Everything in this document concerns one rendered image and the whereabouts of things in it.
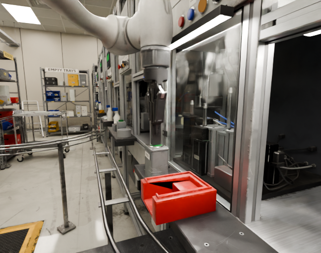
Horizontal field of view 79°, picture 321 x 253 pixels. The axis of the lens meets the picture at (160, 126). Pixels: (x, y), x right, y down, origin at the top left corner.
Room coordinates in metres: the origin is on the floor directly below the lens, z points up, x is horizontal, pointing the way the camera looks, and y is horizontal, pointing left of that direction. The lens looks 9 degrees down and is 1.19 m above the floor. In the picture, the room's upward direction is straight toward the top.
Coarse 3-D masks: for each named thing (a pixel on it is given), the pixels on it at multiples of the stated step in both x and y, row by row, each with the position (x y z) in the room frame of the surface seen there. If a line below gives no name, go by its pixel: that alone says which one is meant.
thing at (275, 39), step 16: (304, 32) 0.34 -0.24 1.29; (272, 144) 0.54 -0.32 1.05; (272, 160) 0.54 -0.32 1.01; (288, 160) 0.70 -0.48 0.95; (272, 176) 0.53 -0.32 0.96; (288, 176) 0.61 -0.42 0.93; (304, 176) 0.61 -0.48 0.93; (320, 176) 0.61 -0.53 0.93; (272, 192) 0.50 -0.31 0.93; (288, 192) 0.52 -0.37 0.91
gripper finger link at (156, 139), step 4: (152, 124) 0.61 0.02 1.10; (160, 124) 0.62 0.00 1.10; (152, 128) 0.61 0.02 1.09; (160, 128) 0.62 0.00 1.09; (152, 132) 0.61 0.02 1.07; (160, 132) 0.62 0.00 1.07; (152, 136) 0.61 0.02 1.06; (156, 136) 0.61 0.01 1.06; (160, 136) 0.62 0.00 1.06; (152, 140) 0.61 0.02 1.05; (156, 140) 0.61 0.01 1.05; (160, 140) 0.62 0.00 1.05; (152, 144) 0.61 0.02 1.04; (156, 144) 0.61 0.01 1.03; (160, 144) 0.62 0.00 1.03
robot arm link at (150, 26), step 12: (144, 0) 0.58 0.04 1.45; (156, 0) 0.57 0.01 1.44; (168, 0) 0.60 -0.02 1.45; (144, 12) 0.57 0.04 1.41; (156, 12) 0.57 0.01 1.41; (168, 12) 0.59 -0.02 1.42; (132, 24) 0.61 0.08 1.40; (144, 24) 0.57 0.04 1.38; (156, 24) 0.57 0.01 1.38; (168, 24) 0.58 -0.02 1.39; (132, 36) 0.62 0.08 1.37; (144, 36) 0.58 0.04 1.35; (156, 36) 0.57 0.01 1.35; (168, 36) 0.58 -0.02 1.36
